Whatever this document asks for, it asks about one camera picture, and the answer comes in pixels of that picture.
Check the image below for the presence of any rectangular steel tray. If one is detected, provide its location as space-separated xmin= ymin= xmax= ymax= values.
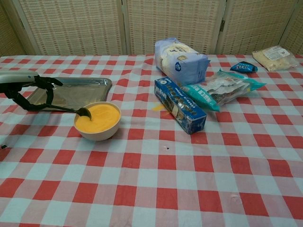
xmin=23 ymin=77 xmax=113 ymax=112

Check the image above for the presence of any pale blue flour bag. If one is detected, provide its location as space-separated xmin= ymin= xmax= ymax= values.
xmin=154 ymin=37 xmax=211 ymax=87

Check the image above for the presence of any bowl of yellow powder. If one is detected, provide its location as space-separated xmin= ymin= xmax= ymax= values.
xmin=74 ymin=101 xmax=122 ymax=141

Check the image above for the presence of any teal clear snack package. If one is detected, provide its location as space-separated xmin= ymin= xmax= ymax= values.
xmin=181 ymin=68 xmax=267 ymax=112

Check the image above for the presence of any long blue cardboard box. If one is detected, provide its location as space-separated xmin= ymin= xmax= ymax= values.
xmin=154 ymin=77 xmax=207 ymax=135

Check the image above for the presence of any dark metal spoon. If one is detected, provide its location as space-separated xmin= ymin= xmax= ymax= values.
xmin=44 ymin=104 xmax=93 ymax=122

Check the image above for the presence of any red white checkered tablecloth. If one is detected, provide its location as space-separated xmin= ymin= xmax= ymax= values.
xmin=0 ymin=53 xmax=303 ymax=227

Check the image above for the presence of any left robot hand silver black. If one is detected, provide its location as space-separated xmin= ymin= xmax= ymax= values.
xmin=0 ymin=71 xmax=64 ymax=112

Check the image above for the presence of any woven folding screen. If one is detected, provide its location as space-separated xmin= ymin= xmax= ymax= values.
xmin=0 ymin=0 xmax=303 ymax=57

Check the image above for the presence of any clear bag beige powder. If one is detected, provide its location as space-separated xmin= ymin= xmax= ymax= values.
xmin=251 ymin=45 xmax=299 ymax=72

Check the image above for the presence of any small blue snack packet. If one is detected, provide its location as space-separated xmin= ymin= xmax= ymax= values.
xmin=230 ymin=61 xmax=258 ymax=74

